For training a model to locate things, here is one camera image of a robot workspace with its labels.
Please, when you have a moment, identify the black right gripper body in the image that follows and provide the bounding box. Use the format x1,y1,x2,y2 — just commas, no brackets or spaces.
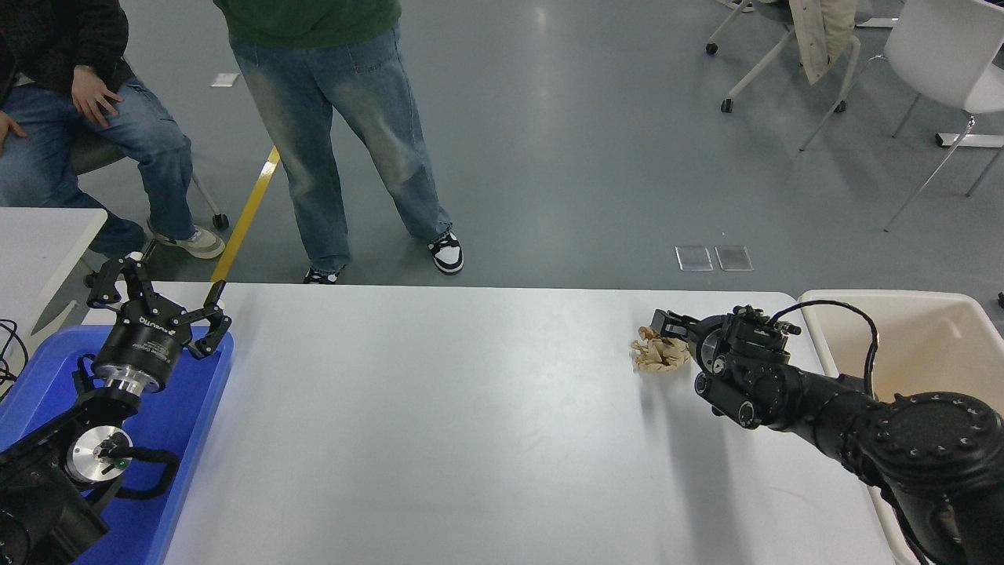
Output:
684,314,726,365

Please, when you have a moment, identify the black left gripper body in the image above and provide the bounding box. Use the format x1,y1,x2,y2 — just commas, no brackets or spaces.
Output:
92,310,194,392

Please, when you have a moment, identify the tan paper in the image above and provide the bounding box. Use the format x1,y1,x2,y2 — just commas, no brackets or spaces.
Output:
630,326,693,374

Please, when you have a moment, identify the seated person's left hand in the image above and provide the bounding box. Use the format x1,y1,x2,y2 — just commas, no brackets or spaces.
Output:
70,65,123,129

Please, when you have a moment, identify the seated person's right hand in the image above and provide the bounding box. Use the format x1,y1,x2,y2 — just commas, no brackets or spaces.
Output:
0,111,27,155

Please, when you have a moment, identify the blue plastic tray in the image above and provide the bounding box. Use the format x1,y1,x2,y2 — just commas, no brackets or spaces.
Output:
0,326,235,565

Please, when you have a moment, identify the white side table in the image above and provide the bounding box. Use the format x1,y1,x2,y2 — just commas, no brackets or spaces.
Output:
0,207,108,366

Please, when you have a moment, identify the grey office chair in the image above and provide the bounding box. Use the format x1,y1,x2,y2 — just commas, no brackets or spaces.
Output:
69,126,231,264

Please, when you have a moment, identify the seated person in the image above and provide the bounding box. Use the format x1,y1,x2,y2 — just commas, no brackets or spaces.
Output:
0,0,226,261

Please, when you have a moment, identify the large pale bin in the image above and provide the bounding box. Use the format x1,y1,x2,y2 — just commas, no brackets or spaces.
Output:
798,289,1004,565

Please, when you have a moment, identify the standing person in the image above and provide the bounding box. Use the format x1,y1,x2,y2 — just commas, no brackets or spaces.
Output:
213,0,464,284

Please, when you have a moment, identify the white rolling chair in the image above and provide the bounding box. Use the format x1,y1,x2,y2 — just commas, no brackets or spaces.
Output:
704,0,900,115

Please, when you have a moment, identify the beige coat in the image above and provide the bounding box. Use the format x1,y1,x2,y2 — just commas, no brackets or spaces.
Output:
787,0,860,86

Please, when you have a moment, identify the white furniture base bar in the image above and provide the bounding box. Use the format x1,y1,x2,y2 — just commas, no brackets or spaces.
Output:
933,132,1004,150

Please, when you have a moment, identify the white plastic chair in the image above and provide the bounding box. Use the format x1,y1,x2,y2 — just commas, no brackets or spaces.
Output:
799,0,1004,232

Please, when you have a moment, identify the black cable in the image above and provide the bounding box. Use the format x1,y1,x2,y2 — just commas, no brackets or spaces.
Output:
0,318,31,403

